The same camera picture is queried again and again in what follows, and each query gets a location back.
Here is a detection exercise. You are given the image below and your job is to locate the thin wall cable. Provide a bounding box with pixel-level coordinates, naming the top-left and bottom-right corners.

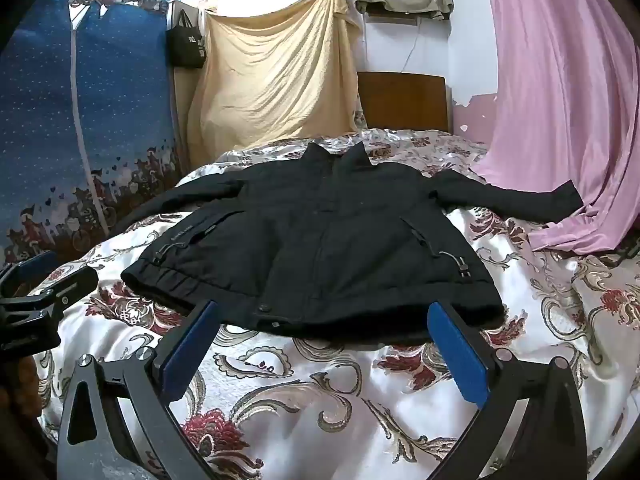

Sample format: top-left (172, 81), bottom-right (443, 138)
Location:
top-left (400, 22), bottom-right (423, 73)

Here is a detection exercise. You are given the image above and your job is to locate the blue fabric wardrobe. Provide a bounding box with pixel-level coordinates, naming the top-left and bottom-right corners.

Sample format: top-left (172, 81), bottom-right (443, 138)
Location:
top-left (0, 0), bottom-right (183, 266)

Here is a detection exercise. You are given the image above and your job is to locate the black hanging bag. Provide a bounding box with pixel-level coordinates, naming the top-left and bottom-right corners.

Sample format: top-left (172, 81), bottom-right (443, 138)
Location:
top-left (166, 9), bottom-right (207, 69)

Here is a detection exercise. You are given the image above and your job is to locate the floral satin bedspread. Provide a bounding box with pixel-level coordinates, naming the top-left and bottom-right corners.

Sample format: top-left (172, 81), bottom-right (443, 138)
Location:
top-left (27, 129), bottom-right (640, 480)

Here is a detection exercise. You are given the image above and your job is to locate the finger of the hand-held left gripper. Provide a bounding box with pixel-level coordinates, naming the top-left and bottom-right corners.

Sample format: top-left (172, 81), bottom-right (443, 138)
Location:
top-left (30, 266), bottom-right (99, 312)
top-left (0, 251), bottom-right (59, 296)

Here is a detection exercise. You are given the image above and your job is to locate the black jacket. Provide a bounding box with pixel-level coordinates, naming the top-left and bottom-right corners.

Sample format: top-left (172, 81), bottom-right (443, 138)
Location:
top-left (107, 141), bottom-right (585, 346)

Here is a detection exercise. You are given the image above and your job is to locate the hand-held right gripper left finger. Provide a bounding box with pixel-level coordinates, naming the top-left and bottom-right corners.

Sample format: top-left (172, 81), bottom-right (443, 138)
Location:
top-left (56, 300), bottom-right (222, 480)

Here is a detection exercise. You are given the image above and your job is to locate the yellow hanging sheet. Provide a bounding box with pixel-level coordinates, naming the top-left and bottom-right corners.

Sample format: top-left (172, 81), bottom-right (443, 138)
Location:
top-left (186, 0), bottom-right (368, 168)

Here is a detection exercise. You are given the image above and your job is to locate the pink curtain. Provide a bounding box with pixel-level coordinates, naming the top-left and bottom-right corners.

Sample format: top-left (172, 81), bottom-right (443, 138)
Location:
top-left (470, 0), bottom-right (640, 253)

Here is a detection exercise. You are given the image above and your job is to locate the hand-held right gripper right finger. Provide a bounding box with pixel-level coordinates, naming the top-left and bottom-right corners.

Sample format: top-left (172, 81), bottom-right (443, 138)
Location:
top-left (425, 301), bottom-right (589, 480)

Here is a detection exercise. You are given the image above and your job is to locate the wooden headboard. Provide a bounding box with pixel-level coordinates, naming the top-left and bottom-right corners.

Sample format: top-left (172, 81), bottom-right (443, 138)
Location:
top-left (357, 71), bottom-right (449, 133)

